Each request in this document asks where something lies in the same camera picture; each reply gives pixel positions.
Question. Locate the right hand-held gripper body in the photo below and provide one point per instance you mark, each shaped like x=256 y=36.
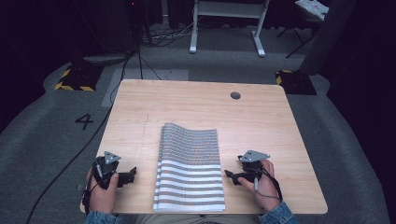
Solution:
x=252 y=169

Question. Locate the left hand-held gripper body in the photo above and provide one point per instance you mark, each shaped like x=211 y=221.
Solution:
x=104 y=169

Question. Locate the stack of striped placemats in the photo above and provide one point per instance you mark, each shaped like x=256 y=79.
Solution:
x=156 y=199

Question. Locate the person's right hand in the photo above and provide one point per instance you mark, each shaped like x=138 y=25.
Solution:
x=267 y=189

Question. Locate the person's left hand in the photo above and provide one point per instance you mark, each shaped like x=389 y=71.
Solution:
x=101 y=200

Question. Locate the black yellow striped stand base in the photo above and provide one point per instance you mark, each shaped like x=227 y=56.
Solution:
x=79 y=77
x=295 y=82

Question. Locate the black folding stand legs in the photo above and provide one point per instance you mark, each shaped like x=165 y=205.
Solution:
x=300 y=43

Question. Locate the grey curtain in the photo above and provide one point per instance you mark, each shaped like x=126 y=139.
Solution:
x=327 y=34

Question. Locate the dark equipment stand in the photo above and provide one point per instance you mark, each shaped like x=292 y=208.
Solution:
x=138 y=18

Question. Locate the white bag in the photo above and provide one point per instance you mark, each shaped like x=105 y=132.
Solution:
x=313 y=8

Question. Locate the white desk frame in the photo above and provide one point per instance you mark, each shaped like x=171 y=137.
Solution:
x=229 y=8

